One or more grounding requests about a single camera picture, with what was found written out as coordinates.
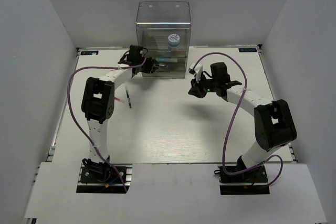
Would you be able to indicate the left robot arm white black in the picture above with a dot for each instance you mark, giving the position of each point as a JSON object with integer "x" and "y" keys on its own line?
{"x": 99, "y": 97}

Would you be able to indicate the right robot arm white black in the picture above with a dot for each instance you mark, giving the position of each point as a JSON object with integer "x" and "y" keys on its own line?
{"x": 273, "y": 122}

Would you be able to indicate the green capped glue tube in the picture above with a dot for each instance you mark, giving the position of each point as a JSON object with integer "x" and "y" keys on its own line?
{"x": 164, "y": 59}

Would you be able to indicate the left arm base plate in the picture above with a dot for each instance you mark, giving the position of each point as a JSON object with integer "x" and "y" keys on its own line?
{"x": 90, "y": 182}

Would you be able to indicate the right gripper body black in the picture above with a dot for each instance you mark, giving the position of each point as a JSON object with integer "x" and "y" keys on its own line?
{"x": 209, "y": 85}

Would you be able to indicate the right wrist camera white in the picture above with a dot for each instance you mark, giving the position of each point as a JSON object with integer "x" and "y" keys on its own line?
{"x": 196, "y": 70}

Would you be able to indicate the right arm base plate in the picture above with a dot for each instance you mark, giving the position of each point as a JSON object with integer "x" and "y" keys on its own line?
{"x": 254, "y": 182}

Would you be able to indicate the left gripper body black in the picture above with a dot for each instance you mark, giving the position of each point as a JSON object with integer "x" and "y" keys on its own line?
{"x": 147, "y": 66}

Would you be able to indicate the clear acrylic drawer organizer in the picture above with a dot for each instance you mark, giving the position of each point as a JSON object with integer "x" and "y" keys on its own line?
{"x": 156, "y": 19}

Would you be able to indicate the blue white patterned jar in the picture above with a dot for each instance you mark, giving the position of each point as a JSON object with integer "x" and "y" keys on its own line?
{"x": 173, "y": 41}

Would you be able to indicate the blue capped glue tube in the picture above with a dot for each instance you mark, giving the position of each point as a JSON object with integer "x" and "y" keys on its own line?
{"x": 177, "y": 60}

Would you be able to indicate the green pen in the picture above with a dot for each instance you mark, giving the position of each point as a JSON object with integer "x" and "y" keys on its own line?
{"x": 128, "y": 98}

